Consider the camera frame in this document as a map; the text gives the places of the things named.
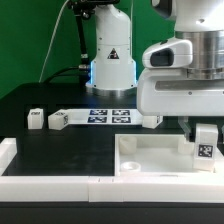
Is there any black cable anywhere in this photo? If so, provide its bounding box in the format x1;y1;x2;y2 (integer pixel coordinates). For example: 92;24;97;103
44;66;88;84

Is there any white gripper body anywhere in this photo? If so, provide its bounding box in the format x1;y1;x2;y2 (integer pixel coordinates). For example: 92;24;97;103
137;38;224;116

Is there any white cable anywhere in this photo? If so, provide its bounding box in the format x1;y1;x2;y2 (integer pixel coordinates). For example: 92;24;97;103
38;3;70;84

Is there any white square tabletop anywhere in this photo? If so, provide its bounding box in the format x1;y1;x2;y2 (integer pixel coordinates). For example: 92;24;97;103
115;134;224;176

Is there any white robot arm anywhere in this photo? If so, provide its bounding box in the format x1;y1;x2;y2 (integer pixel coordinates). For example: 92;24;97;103
86;0;224;128

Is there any white U-shaped fence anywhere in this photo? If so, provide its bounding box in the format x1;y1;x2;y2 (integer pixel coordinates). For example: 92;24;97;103
0;138;224;203

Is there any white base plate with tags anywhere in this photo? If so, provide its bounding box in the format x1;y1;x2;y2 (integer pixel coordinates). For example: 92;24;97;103
56;108;144;127

